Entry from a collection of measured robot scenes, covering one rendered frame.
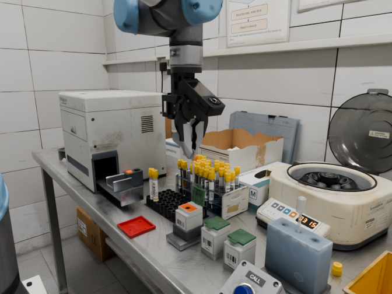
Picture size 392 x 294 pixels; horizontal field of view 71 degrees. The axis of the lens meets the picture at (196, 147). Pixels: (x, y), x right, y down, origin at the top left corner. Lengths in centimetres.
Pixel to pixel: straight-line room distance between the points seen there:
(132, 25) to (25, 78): 165
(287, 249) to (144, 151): 61
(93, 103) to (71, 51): 139
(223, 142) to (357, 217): 62
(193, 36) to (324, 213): 46
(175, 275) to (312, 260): 24
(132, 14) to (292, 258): 50
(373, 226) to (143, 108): 71
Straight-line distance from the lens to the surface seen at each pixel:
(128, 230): 70
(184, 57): 62
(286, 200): 71
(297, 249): 51
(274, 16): 112
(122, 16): 57
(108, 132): 89
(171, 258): 60
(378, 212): 72
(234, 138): 116
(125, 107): 91
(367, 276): 48
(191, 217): 61
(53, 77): 219
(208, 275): 56
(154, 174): 75
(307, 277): 52
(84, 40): 227
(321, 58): 102
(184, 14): 46
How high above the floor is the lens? 123
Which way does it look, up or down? 14 degrees down
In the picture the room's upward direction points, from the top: straight up
